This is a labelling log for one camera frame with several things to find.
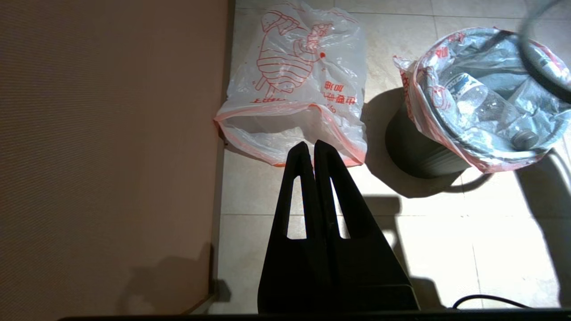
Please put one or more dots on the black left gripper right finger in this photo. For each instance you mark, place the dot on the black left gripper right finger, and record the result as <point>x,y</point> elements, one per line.
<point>366,267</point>

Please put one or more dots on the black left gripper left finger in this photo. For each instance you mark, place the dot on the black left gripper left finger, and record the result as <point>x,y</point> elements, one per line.
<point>285,267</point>

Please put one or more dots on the white red-printed trash bag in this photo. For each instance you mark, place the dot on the white red-printed trash bag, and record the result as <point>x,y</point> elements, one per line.
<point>464,49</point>

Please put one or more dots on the black round trash bin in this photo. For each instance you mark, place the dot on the black round trash bin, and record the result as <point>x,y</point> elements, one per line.
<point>415,151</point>

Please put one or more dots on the flat white red-printed plastic bag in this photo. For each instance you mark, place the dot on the flat white red-printed plastic bag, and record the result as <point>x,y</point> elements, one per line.
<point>285,44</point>

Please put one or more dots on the clear plastic water bottle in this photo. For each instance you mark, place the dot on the clear plastic water bottle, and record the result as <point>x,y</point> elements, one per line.
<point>486,104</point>

